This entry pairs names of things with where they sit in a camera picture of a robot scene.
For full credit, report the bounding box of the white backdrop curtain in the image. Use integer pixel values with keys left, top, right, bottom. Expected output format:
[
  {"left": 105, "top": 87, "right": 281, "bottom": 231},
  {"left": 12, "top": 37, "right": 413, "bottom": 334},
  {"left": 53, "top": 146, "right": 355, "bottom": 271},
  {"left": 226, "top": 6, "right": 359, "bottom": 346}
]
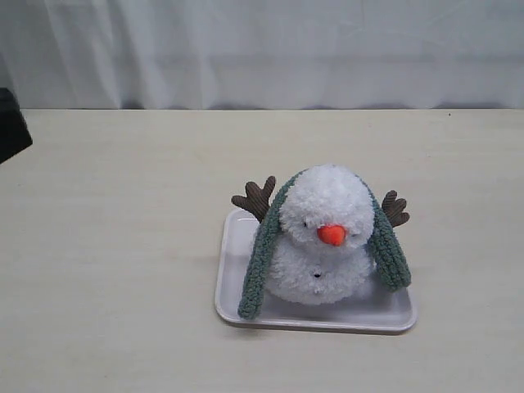
[{"left": 1, "top": 1, "right": 523, "bottom": 110}]

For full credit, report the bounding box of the white plush snowman toy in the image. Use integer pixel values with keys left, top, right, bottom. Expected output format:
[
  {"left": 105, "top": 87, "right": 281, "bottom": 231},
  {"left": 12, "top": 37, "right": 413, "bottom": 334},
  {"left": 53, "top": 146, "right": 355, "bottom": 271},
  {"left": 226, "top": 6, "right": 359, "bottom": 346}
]
[{"left": 231, "top": 163, "right": 411, "bottom": 307}]

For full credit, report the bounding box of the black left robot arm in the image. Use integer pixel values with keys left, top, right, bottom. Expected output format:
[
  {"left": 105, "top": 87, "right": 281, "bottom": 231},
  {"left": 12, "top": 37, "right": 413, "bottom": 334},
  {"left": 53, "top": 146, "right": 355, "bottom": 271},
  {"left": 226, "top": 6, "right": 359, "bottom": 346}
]
[{"left": 0, "top": 88, "right": 33, "bottom": 163}]

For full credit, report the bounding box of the white plastic tray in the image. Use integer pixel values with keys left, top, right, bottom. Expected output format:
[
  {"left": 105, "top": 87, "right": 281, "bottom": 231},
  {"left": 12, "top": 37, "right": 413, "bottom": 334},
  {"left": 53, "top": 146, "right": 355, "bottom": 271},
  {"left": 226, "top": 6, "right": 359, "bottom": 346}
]
[{"left": 215, "top": 209, "right": 418, "bottom": 334}]

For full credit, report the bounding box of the green fluffy scarf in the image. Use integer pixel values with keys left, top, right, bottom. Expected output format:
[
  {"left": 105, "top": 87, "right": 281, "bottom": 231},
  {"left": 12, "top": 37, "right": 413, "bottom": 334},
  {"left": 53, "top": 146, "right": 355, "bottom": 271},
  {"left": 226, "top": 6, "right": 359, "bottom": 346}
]
[{"left": 237, "top": 165, "right": 413, "bottom": 321}]

